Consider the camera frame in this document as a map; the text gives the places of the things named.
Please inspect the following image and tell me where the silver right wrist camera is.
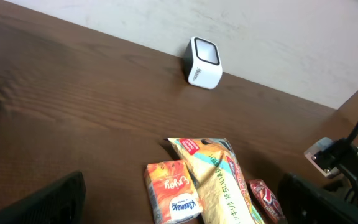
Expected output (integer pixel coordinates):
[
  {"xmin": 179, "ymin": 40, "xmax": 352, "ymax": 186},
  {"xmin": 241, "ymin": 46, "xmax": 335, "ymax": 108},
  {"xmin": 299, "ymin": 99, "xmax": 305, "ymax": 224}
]
[{"xmin": 304, "ymin": 137, "xmax": 341, "ymax": 179}]

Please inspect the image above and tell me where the large yellow snack bag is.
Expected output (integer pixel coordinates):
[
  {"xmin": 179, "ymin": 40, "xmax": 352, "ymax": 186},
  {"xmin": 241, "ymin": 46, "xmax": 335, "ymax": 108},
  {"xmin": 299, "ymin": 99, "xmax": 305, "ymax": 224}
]
[{"xmin": 168, "ymin": 138, "xmax": 264, "ymax": 224}]

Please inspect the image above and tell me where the white barcode scanner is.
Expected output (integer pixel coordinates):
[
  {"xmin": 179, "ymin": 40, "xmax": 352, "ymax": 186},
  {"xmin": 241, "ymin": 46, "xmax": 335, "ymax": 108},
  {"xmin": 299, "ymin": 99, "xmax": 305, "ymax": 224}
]
[{"xmin": 183, "ymin": 37, "xmax": 223, "ymax": 90}]

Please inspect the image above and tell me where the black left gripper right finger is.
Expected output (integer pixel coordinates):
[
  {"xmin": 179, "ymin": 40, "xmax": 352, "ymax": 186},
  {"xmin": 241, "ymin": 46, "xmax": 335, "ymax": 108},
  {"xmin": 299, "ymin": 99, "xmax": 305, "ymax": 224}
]
[{"xmin": 277, "ymin": 174, "xmax": 358, "ymax": 224}]

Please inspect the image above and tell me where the small orange snack box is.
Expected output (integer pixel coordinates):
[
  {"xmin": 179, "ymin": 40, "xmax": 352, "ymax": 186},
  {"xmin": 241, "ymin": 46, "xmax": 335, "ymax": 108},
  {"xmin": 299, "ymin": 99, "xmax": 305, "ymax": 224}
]
[{"xmin": 144, "ymin": 160, "xmax": 203, "ymax": 224}]

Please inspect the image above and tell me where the red Top chocolate bar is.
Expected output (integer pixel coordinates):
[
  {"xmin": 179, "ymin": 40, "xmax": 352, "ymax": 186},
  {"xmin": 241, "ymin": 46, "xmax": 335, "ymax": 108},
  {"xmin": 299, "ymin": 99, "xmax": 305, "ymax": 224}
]
[{"xmin": 248, "ymin": 179, "xmax": 288, "ymax": 223}]

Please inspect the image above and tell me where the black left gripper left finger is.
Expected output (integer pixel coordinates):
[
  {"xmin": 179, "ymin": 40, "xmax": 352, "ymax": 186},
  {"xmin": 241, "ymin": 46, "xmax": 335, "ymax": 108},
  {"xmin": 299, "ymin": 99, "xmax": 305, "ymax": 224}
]
[{"xmin": 0, "ymin": 171, "xmax": 86, "ymax": 224}]

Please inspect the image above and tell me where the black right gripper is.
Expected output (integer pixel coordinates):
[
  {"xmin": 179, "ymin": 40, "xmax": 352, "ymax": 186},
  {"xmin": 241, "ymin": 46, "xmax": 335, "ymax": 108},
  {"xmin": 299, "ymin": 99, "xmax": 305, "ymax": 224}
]
[{"xmin": 323, "ymin": 138, "xmax": 358, "ymax": 199}]

